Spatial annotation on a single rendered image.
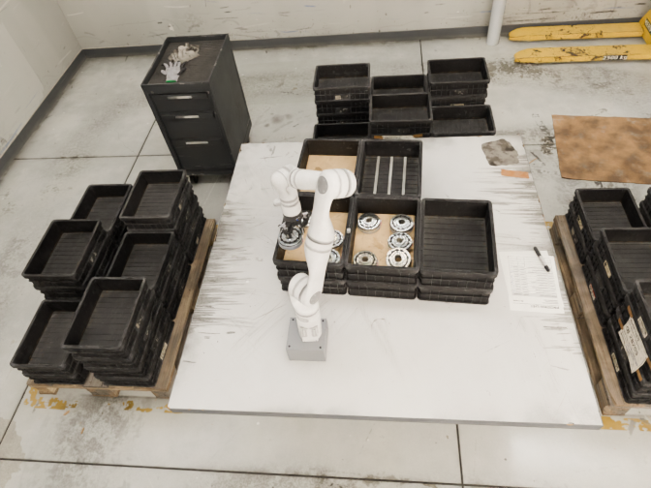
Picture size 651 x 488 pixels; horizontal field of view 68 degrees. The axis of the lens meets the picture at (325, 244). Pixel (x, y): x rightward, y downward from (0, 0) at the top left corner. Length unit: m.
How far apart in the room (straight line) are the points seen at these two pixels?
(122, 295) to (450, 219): 1.70
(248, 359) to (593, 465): 1.67
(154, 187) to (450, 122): 2.01
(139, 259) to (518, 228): 2.07
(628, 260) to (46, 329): 3.13
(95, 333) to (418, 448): 1.68
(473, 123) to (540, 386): 2.02
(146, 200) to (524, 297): 2.19
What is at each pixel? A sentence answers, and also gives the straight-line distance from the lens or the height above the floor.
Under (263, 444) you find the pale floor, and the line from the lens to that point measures 2.65.
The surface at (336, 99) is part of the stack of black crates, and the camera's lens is 3.56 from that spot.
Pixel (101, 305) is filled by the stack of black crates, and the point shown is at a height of 0.49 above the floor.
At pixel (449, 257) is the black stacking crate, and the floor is 0.83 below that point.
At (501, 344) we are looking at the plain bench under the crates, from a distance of 2.06.
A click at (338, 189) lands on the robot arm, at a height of 1.47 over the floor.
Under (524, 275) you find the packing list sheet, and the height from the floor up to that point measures 0.70.
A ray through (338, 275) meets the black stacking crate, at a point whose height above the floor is 0.85.
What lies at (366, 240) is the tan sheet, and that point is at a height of 0.83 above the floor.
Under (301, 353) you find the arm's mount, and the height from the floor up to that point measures 0.76.
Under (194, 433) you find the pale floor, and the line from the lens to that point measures 2.78.
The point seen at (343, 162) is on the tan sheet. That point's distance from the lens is 2.52.
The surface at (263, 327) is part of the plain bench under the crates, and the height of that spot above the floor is 0.70.
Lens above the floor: 2.48
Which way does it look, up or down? 50 degrees down
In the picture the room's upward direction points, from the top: 9 degrees counter-clockwise
